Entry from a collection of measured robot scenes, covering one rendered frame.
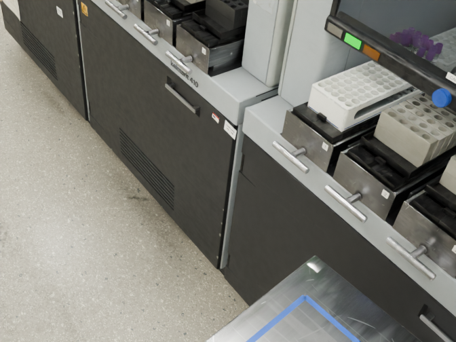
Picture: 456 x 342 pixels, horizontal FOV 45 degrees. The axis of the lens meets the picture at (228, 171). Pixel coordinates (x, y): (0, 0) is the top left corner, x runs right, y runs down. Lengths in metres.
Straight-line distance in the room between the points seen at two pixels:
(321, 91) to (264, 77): 0.24
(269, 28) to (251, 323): 0.70
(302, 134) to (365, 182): 0.17
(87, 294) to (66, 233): 0.27
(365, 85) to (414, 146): 0.18
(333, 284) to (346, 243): 0.34
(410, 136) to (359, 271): 0.31
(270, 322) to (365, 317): 0.13
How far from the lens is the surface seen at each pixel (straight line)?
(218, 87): 1.30
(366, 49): 1.02
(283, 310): 0.77
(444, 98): 0.94
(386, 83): 1.17
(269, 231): 1.35
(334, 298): 0.80
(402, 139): 1.05
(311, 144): 1.10
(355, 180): 1.05
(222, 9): 1.34
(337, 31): 1.06
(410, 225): 1.01
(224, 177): 1.42
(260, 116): 1.22
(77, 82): 2.15
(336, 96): 1.11
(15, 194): 2.11
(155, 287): 1.78
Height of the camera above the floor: 1.46
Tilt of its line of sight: 43 degrees down
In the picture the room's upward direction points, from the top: 7 degrees clockwise
